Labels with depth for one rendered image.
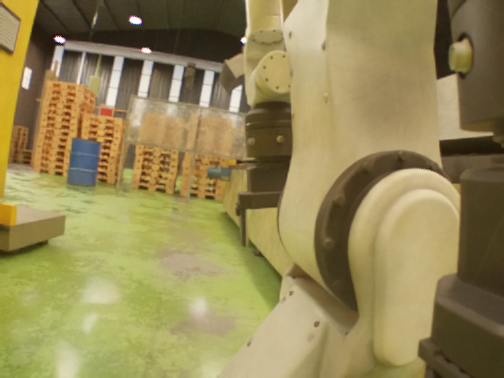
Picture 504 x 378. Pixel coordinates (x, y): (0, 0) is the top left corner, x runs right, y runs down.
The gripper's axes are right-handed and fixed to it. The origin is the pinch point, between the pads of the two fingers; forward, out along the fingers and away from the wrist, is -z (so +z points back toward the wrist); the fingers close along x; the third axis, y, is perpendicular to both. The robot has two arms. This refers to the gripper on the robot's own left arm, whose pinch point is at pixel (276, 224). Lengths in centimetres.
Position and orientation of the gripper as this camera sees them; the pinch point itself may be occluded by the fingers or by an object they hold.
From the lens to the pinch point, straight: 53.1
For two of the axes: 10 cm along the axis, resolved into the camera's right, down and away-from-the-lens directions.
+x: 9.8, -0.6, 1.8
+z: -0.4, -10.0, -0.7
